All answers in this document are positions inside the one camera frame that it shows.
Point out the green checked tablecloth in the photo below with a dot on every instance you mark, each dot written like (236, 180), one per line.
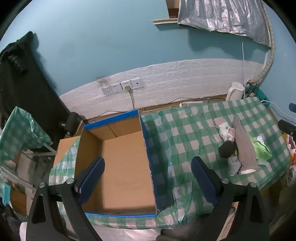
(185, 129)

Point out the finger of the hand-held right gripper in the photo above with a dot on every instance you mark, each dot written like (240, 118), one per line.
(293, 108)
(288, 127)

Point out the small light grey sock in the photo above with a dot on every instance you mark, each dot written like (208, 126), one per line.
(234, 164)

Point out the black sock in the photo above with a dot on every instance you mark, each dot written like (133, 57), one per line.
(226, 149)

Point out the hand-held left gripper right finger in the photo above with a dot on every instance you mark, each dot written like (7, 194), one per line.
(203, 183)

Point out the white table frame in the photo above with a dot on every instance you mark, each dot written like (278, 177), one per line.
(44, 148)

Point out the black hanging cloth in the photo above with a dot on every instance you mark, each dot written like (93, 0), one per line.
(20, 88)

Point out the long grey sock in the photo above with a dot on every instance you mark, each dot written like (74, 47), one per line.
(245, 148)

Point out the green checked side table cloth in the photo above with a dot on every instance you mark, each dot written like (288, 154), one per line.
(20, 134)

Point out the cardboard box with blue tape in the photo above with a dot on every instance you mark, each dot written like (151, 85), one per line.
(124, 166)

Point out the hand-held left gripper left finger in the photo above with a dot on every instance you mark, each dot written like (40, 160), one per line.
(92, 176)

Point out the pink white patterned sock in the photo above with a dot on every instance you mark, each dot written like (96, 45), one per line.
(225, 131)

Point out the light green cloth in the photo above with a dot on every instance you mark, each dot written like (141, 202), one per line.
(262, 150)

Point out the wooden strip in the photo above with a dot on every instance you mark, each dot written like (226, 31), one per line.
(164, 21)

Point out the black roller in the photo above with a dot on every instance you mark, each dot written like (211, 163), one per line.
(72, 122)

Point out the silver foil sheet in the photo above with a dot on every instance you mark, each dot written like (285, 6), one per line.
(222, 16)

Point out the white wall socket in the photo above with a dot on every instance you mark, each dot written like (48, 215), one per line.
(116, 88)
(106, 90)
(136, 83)
(126, 84)

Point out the white kettle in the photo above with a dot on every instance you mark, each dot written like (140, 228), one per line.
(234, 90)

